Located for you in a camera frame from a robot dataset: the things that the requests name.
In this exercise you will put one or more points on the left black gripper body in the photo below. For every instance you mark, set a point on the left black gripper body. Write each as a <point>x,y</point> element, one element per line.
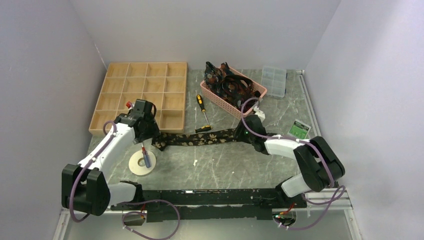
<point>151,130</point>

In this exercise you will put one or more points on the blue red small screwdriver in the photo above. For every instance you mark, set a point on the blue red small screwdriver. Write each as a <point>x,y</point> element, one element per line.
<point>146,157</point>

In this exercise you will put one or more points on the green screw bit box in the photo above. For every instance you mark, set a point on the green screw bit box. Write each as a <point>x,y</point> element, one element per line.
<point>299,129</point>

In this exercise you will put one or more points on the pink plastic basket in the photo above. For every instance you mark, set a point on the pink plastic basket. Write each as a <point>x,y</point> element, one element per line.
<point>248,109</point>

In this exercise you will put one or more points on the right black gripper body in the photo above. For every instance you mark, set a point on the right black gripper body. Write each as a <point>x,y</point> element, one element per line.
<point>242,134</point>

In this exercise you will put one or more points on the upper black yellow screwdriver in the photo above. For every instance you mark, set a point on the upper black yellow screwdriver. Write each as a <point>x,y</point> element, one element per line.
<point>200,102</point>

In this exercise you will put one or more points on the white tape roll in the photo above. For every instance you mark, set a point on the white tape roll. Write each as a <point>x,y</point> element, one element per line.
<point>137,163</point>

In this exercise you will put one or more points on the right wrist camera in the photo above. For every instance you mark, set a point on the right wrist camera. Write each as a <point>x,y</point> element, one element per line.
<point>259,113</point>

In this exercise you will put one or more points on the pile of patterned ties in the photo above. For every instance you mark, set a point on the pile of patterned ties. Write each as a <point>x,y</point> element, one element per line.
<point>233,88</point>

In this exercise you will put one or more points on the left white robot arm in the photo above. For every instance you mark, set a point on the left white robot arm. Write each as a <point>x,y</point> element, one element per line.
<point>84,185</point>

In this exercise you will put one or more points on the lower black yellow screwdriver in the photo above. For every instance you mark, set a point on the lower black yellow screwdriver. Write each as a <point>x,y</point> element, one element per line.
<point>202,129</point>

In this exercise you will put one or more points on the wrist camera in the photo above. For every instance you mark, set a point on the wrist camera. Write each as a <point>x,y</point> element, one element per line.
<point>130,106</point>
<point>259,113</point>

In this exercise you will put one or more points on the black gold patterned tie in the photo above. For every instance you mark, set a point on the black gold patterned tie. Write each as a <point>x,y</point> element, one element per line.
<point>164,140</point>

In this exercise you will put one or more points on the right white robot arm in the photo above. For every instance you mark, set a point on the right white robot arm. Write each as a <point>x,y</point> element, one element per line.
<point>318,164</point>

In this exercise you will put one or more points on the clear plastic organizer box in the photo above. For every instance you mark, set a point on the clear plastic organizer box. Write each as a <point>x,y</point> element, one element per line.
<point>274,80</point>

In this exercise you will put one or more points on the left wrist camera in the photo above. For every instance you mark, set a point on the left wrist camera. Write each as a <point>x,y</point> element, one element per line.
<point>130,106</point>

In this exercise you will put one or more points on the wooden compartment tray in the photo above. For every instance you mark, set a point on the wooden compartment tray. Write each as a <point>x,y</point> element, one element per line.
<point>162,83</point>

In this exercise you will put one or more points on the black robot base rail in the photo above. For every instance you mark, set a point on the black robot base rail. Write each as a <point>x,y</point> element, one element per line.
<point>203,204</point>

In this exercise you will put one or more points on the black yellow screwdriver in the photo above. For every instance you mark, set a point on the black yellow screwdriver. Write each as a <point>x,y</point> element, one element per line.
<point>202,129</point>
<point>200,102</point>

